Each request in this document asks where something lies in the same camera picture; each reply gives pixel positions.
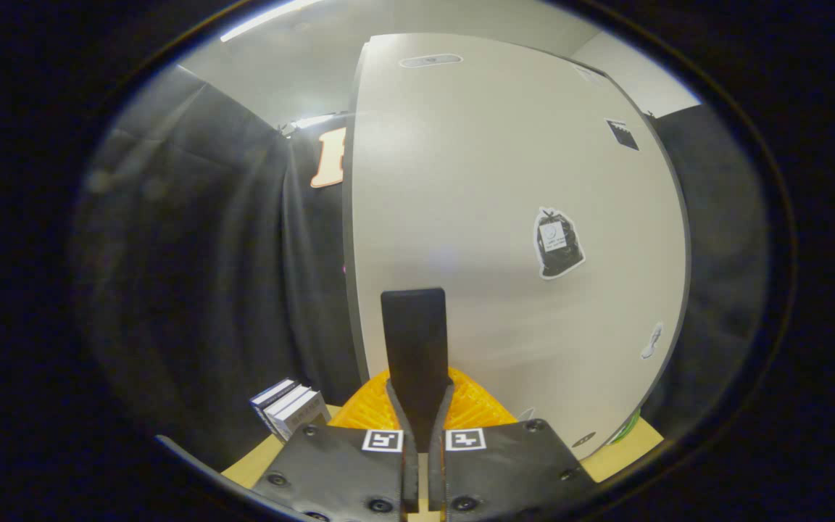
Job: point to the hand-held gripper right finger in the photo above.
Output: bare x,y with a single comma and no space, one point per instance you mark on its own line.
432,341

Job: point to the green object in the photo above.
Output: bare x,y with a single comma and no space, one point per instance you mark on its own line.
628,429

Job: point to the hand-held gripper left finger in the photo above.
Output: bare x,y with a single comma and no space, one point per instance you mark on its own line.
399,341

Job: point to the black backdrop cloth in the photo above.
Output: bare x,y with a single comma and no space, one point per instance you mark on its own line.
715,275
200,275

